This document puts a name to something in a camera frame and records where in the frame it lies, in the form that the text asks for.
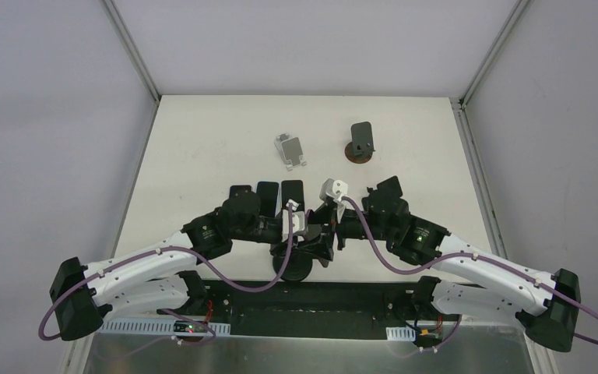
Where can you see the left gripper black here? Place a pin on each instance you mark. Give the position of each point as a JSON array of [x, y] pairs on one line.
[[311, 241]]

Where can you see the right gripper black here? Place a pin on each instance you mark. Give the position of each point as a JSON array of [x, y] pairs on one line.
[[337, 231]]

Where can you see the black pole phone stand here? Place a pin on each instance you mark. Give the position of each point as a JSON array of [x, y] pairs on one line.
[[298, 268]]

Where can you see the phone with beige case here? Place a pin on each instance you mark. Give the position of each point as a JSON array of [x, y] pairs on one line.
[[292, 190]]

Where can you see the phone with blue case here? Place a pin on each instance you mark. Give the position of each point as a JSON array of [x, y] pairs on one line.
[[268, 193]]

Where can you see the black wedge phone stand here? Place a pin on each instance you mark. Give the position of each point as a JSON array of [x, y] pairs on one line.
[[387, 189]]

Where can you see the phone with lavender case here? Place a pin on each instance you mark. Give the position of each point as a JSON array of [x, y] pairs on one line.
[[237, 191]]

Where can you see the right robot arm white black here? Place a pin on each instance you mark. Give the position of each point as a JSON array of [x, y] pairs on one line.
[[538, 302]]

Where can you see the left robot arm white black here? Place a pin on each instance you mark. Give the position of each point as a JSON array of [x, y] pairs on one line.
[[163, 276]]

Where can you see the brown round phone stand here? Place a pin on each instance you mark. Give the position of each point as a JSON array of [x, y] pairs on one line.
[[361, 147]]

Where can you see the white grey phone stand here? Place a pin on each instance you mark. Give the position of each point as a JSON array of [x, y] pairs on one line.
[[290, 150]]

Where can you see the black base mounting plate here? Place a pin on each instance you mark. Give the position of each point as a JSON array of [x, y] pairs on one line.
[[359, 311]]

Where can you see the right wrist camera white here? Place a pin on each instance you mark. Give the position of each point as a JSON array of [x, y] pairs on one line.
[[335, 190]]

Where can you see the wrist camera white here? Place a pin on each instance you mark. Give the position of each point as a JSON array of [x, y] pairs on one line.
[[293, 221], [335, 190]]

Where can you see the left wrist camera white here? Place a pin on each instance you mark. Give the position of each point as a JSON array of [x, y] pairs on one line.
[[293, 221]]

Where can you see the right white cable duct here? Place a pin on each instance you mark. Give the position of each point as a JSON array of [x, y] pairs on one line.
[[400, 333]]

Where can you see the white cable duct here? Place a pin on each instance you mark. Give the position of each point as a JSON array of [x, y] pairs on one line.
[[400, 333], [155, 327]]

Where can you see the right aluminium frame post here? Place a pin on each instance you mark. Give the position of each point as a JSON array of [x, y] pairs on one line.
[[493, 53]]

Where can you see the aluminium frame post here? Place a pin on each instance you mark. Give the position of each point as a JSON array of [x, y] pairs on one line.
[[128, 43], [493, 53]]

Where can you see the left white cable duct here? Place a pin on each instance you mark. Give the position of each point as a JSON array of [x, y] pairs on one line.
[[155, 327]]

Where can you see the left aluminium frame post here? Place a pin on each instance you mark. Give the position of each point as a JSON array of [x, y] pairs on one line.
[[128, 43]]

